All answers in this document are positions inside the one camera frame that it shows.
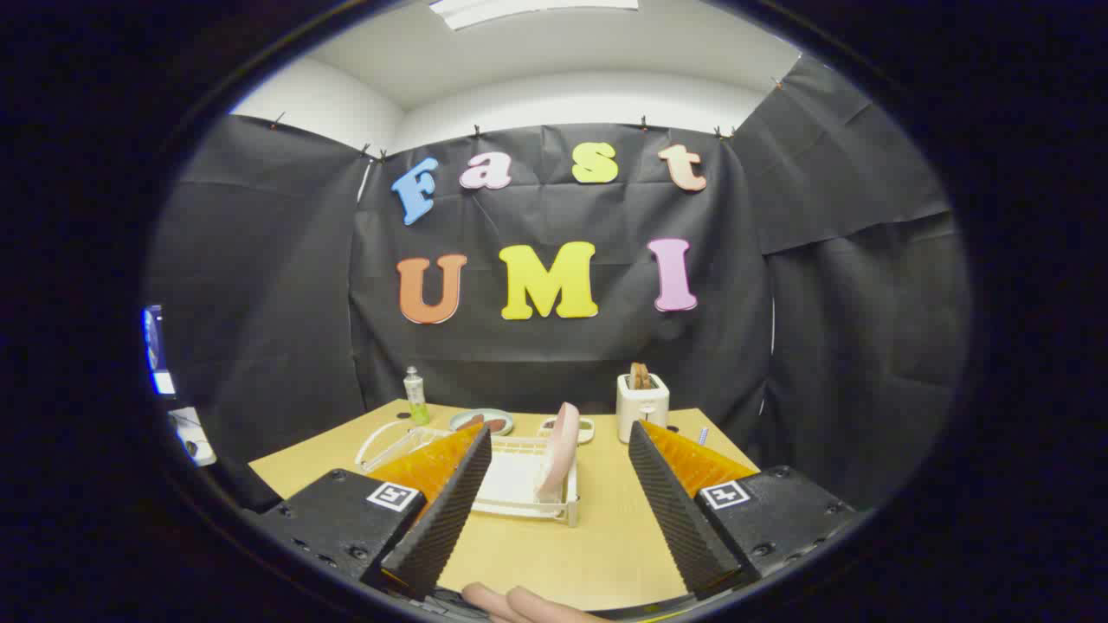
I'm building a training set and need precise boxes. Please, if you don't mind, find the white toaster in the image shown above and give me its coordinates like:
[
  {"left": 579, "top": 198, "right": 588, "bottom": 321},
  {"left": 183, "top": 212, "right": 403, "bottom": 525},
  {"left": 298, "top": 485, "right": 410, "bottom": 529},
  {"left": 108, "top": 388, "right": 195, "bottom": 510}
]
[{"left": 616, "top": 372, "right": 671, "bottom": 444}]

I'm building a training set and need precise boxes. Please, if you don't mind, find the computer monitor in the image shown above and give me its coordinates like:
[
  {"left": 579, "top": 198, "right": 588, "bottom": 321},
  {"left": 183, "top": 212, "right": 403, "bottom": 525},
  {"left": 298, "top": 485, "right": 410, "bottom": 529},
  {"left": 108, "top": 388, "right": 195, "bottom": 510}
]
[{"left": 143, "top": 305, "right": 177, "bottom": 397}]

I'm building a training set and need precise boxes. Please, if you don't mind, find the white divided tray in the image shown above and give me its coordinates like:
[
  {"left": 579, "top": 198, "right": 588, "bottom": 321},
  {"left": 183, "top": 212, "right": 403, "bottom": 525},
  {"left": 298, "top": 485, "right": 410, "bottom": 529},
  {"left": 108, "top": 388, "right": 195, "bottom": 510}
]
[{"left": 538, "top": 416, "right": 596, "bottom": 445}]

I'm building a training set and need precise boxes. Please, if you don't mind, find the white wire dish rack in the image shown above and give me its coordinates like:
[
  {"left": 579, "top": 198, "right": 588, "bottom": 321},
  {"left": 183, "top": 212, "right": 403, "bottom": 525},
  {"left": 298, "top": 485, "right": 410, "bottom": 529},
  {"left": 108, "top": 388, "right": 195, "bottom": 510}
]
[{"left": 355, "top": 421, "right": 581, "bottom": 527}]

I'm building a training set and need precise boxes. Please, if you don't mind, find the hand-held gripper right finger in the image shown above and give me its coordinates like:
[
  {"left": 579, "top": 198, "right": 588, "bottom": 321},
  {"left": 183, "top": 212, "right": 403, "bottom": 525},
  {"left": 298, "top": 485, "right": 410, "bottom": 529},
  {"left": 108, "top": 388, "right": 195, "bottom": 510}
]
[{"left": 628, "top": 421, "right": 860, "bottom": 601}]

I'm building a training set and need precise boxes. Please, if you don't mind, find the white and green bottle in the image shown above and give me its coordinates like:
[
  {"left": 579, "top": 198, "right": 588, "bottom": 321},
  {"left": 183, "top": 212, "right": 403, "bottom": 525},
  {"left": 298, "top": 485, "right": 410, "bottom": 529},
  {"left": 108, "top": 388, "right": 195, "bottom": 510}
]
[{"left": 403, "top": 366, "right": 430, "bottom": 426}]

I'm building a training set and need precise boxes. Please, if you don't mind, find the white device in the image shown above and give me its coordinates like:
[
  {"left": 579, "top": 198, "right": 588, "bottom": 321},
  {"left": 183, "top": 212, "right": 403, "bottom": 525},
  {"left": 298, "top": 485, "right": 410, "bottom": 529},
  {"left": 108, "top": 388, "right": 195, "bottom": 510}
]
[{"left": 169, "top": 407, "right": 217, "bottom": 468}]

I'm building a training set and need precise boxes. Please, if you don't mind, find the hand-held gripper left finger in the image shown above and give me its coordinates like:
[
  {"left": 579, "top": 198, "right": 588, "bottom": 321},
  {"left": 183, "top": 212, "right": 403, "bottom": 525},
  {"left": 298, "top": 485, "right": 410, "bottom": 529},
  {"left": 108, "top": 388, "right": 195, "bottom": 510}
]
[{"left": 256, "top": 422, "right": 493, "bottom": 602}]

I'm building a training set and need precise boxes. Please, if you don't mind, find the pink plate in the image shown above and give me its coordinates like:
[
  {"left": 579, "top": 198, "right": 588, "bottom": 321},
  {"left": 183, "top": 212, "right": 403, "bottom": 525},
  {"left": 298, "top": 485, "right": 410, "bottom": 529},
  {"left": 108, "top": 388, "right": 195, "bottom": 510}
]
[{"left": 534, "top": 402, "right": 581, "bottom": 504}]

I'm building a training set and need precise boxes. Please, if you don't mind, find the pale green round plate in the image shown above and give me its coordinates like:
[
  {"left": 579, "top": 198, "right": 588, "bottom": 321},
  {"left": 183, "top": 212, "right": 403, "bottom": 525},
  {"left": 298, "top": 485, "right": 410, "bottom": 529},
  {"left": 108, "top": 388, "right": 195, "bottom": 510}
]
[{"left": 449, "top": 408, "right": 514, "bottom": 436}]

